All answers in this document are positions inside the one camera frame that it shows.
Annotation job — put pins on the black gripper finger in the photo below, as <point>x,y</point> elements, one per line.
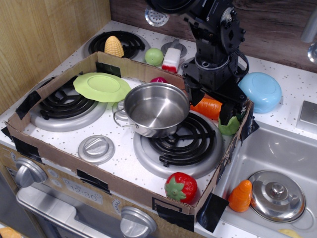
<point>229,110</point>
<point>194,91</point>

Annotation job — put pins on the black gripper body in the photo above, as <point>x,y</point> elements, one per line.
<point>217,81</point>

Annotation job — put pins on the light green toy broccoli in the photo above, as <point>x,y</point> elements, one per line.
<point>231,128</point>

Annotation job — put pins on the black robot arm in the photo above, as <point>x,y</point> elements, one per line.
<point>213,24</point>

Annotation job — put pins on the stainless steel pot lid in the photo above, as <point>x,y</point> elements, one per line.
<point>276,197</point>

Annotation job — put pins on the white red toy cake slice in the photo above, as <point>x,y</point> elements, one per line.
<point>171,60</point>

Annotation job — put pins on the magenta toy vegetable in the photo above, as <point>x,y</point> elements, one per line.
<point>159,80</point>

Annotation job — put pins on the light blue plastic bowl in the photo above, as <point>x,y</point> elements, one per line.
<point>263,90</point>

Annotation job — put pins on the front right black burner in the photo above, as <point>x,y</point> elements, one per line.
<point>195,149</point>

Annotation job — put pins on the silver stovetop knob back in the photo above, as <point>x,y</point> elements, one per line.
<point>176,45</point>

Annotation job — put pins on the silver stovetop knob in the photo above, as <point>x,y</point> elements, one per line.
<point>176,45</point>
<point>96,149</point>
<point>119,112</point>

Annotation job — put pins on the stainless steel sink basin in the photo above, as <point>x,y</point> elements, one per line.
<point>274,149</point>

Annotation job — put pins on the green toy apple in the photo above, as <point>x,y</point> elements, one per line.
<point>154,57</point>

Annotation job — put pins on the back left black burner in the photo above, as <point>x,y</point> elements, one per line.
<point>134,46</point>

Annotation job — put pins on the silver stovetop knob middle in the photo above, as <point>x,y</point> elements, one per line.
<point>119,112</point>

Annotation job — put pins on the silver faucet base block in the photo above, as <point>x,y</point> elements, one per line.
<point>307,119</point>

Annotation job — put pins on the hanging metal strainer ladle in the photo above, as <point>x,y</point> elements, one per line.
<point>154,18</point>

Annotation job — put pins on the orange toy carrot piece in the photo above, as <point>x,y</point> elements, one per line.
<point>240,197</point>

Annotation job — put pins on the red toy strawberry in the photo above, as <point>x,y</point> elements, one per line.
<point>181,187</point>

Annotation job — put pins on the light green plastic plate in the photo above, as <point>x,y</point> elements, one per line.
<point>101,87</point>

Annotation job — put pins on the yellow toy corn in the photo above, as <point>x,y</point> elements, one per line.
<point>114,47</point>

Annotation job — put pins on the silver faucet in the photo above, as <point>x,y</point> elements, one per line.
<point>308,36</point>

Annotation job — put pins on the silver stovetop knob front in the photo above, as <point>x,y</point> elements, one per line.
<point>96,149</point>

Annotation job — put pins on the front left black burner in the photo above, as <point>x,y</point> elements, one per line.
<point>66,110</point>

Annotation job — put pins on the yellow toy in sink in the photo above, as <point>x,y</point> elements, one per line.
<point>290,233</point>

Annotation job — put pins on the silver oven knob right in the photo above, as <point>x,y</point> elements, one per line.
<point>136,223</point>

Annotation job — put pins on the silver oven knob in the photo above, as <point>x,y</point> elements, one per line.
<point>29,173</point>
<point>136,223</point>

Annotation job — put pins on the digital clock display panel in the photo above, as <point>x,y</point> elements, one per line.
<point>83,191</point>

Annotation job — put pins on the brown cardboard fence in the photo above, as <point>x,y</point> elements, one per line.
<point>123,175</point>

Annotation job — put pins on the silver oven knob left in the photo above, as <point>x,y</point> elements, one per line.
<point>29,173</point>

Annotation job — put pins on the orange object bottom left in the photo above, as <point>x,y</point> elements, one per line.
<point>8,232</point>

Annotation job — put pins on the silver oven door handle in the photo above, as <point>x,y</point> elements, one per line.
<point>59,214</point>

